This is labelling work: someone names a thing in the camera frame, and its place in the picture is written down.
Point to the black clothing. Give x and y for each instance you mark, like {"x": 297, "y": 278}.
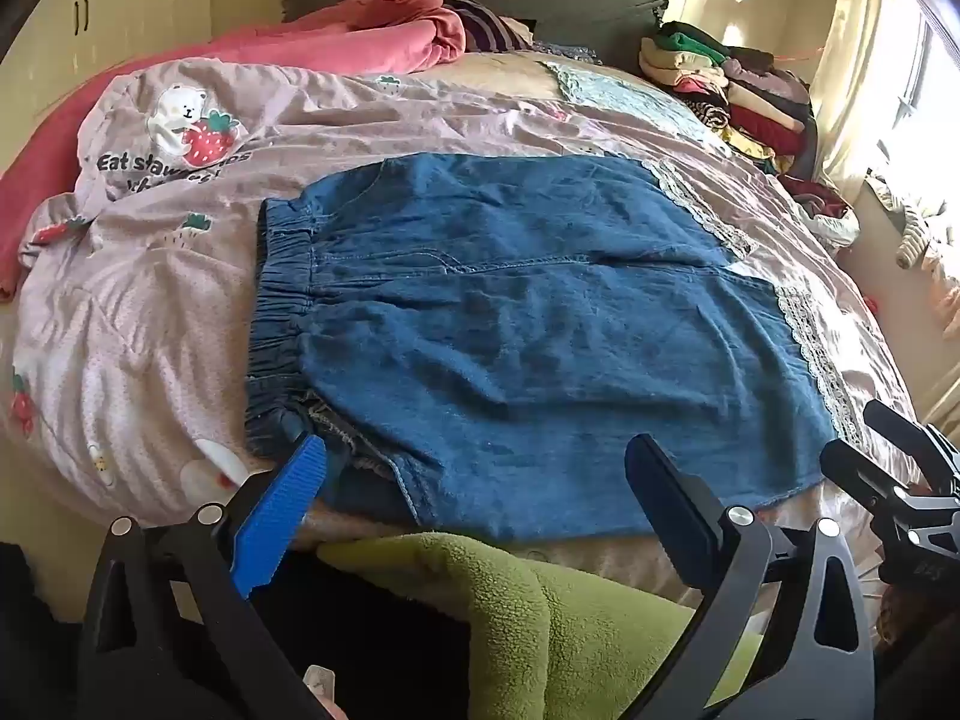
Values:
{"x": 30, "y": 637}

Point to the pink strawberry print duvet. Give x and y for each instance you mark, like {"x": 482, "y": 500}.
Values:
{"x": 150, "y": 300}

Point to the stack of folded clothes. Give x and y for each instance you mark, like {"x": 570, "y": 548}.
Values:
{"x": 720, "y": 82}

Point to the blue denim pants lace trim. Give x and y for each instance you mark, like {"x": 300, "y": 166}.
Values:
{"x": 525, "y": 330}

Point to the white cloth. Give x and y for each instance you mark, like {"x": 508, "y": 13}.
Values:
{"x": 836, "y": 229}

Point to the beige bed sheet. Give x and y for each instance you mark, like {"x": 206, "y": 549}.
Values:
{"x": 637, "y": 547}

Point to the light blue lace cloth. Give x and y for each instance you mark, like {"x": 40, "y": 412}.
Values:
{"x": 630, "y": 97}

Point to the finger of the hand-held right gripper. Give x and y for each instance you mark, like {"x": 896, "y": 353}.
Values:
{"x": 900, "y": 431}
{"x": 855, "y": 465}

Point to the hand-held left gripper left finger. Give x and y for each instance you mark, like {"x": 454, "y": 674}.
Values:
{"x": 277, "y": 517}

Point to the purple striped garment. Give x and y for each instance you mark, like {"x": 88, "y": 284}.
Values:
{"x": 487, "y": 26}

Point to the cream wardrobe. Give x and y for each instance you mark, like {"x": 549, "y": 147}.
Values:
{"x": 112, "y": 7}

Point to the window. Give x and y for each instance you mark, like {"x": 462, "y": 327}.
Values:
{"x": 934, "y": 90}

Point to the red cloth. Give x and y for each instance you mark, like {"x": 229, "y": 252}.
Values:
{"x": 817, "y": 195}

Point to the striped cloth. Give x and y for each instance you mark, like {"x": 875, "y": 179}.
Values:
{"x": 915, "y": 229}

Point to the cream curtain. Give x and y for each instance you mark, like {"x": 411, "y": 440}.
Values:
{"x": 862, "y": 52}

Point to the coral pink blanket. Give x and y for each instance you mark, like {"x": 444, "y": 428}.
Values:
{"x": 45, "y": 172}

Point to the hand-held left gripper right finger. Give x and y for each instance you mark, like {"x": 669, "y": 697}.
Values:
{"x": 667, "y": 502}

